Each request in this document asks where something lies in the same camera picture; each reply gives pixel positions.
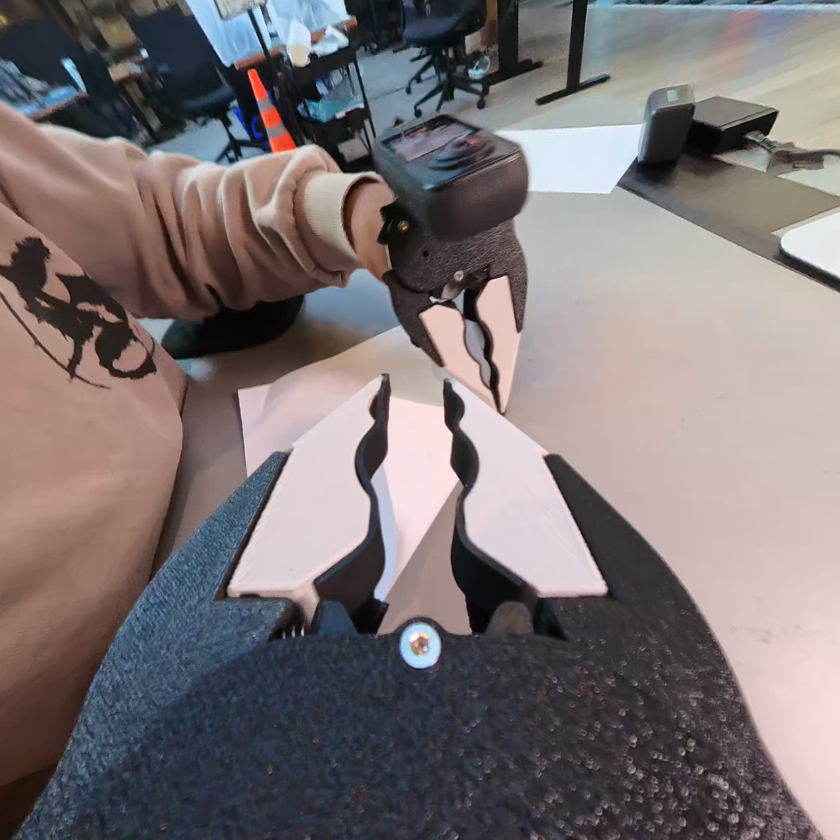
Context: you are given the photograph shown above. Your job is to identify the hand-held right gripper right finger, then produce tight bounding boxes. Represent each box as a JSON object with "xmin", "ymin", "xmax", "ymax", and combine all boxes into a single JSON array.
[{"xmin": 443, "ymin": 379, "xmax": 609, "ymax": 627}]

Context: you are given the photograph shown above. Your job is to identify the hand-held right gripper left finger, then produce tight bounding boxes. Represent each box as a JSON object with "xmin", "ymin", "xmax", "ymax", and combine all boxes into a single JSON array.
[{"xmin": 226, "ymin": 374, "xmax": 393, "ymax": 631}]

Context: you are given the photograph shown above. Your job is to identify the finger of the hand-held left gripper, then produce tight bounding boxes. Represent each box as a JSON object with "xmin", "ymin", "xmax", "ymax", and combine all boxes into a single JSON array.
[
  {"xmin": 419, "ymin": 302, "xmax": 505, "ymax": 414},
  {"xmin": 481, "ymin": 274, "xmax": 522, "ymax": 416}
]

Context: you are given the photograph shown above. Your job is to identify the white paper sheet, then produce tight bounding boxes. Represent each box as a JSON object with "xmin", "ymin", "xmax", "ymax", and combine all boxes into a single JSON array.
[
  {"xmin": 238, "ymin": 326, "xmax": 551, "ymax": 636},
  {"xmin": 495, "ymin": 123, "xmax": 645, "ymax": 196}
]

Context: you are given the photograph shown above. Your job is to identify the person's left forearm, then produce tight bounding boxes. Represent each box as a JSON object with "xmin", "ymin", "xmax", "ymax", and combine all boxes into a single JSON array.
[{"xmin": 131, "ymin": 143, "xmax": 388, "ymax": 322}]

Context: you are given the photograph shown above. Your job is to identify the grey desk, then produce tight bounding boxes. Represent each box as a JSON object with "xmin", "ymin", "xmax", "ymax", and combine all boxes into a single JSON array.
[{"xmin": 134, "ymin": 92, "xmax": 840, "ymax": 840}]

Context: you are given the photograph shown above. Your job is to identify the wood-top desk with black legs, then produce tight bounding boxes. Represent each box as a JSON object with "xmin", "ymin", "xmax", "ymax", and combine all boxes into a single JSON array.
[{"xmin": 495, "ymin": 0, "xmax": 611, "ymax": 107}]

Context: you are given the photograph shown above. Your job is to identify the black utility cart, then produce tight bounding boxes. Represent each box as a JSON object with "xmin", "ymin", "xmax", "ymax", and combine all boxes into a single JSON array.
[{"xmin": 289, "ymin": 20, "xmax": 376, "ymax": 173}]

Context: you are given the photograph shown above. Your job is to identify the black office chair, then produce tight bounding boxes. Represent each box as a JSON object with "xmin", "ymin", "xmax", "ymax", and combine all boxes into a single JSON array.
[
  {"xmin": 402, "ymin": 0, "xmax": 490, "ymax": 111},
  {"xmin": 131, "ymin": 16, "xmax": 263, "ymax": 164}
]

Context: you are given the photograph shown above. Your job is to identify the orange traffic cone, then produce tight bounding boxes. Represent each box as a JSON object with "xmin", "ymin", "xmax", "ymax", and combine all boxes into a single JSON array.
[{"xmin": 246, "ymin": 67, "xmax": 298, "ymax": 154}]

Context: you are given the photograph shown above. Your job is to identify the black chair armrest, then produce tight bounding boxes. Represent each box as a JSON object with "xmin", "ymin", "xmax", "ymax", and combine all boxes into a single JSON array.
[{"xmin": 161, "ymin": 295, "xmax": 306, "ymax": 361}]

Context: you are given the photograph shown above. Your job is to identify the grey black power adapter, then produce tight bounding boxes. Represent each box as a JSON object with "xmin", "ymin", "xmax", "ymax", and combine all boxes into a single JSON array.
[{"xmin": 638, "ymin": 84, "xmax": 697, "ymax": 165}]

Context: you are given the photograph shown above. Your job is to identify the black power brick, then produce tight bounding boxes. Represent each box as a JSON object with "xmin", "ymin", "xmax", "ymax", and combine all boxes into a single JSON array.
[{"xmin": 688, "ymin": 96, "xmax": 781, "ymax": 156}]

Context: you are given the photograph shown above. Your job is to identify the white wire stand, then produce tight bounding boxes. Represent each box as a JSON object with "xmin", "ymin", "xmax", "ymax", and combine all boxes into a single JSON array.
[{"xmin": 780, "ymin": 210, "xmax": 840, "ymax": 291}]

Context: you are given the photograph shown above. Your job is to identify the black cable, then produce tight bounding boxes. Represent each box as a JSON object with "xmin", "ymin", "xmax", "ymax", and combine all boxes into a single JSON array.
[{"xmin": 745, "ymin": 131, "xmax": 840, "ymax": 173}]

